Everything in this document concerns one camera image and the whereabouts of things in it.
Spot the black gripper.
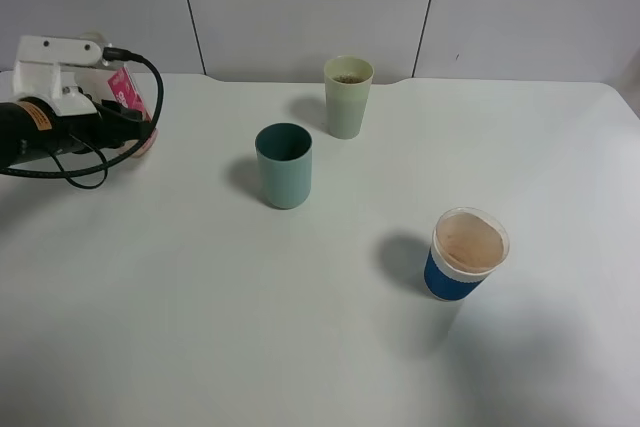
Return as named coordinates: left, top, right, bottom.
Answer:
left=49, top=102, right=153, bottom=154

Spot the pink label drink bottle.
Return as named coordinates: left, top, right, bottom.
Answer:
left=74, top=30, right=160, bottom=159

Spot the teal green plastic cup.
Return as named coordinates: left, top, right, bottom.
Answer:
left=255, top=123, right=313, bottom=210

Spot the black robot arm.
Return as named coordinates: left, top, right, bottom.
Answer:
left=1, top=97, right=151, bottom=168

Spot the pale yellow plastic cup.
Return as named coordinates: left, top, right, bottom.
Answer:
left=324, top=56, right=375, bottom=140

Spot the blue sleeve paper cup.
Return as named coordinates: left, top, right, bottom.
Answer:
left=424, top=207, right=510, bottom=301

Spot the black camera cable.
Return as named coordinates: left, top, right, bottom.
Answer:
left=0, top=47, right=166, bottom=192

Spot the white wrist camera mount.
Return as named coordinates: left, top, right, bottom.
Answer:
left=10, top=35, right=124, bottom=117

